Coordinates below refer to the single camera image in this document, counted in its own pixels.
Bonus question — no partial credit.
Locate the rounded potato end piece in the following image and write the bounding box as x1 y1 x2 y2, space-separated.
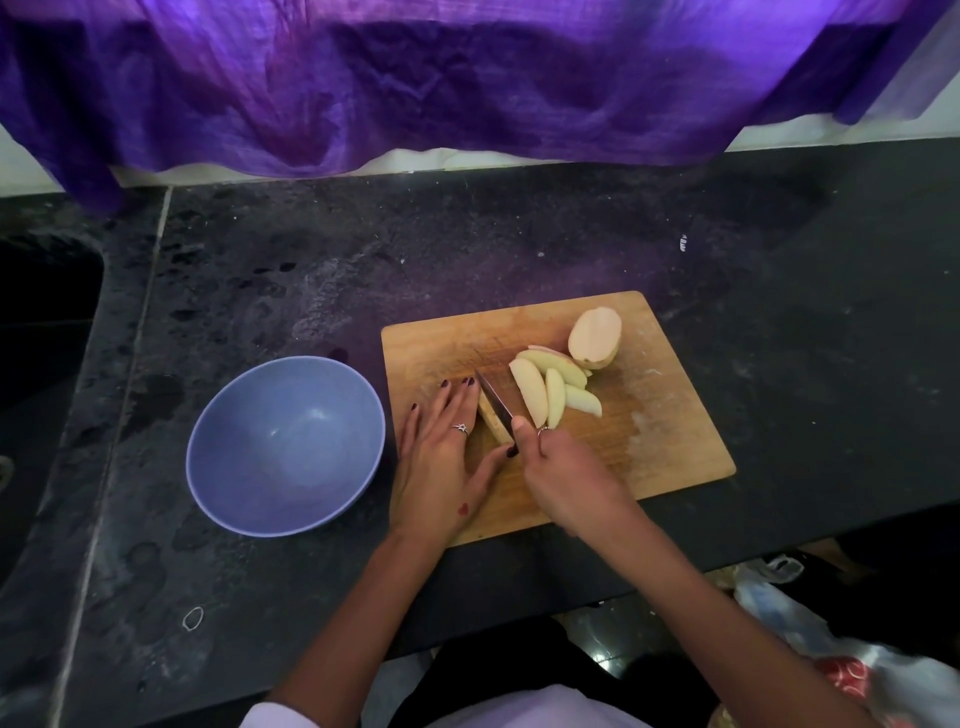
567 306 624 372

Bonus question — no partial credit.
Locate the person's right hand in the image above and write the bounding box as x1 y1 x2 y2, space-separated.
510 415 639 542

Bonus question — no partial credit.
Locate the red and white plastic bag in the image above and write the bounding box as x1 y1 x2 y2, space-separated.
732 562 960 728

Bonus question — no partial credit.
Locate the person's left hand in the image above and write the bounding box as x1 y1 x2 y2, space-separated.
390 375 519 549

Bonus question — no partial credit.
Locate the purple cloth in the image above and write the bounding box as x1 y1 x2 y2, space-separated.
0 0 960 219

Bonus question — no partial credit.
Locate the person's right forearm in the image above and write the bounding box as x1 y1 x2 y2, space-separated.
585 502 887 728

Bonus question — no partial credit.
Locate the tan potato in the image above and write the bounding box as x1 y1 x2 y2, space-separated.
477 390 512 446

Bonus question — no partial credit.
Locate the black handled knife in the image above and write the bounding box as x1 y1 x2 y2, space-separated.
477 370 521 432

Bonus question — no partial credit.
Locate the blue bowl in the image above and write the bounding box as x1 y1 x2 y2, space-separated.
184 354 389 539

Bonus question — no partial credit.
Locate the wooden cutting board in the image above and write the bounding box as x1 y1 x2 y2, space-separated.
379 291 740 548

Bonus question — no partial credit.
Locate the person's left forearm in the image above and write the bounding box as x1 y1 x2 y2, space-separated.
270 517 467 728

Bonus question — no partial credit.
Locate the dark sink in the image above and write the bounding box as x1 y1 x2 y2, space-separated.
0 232 107 587

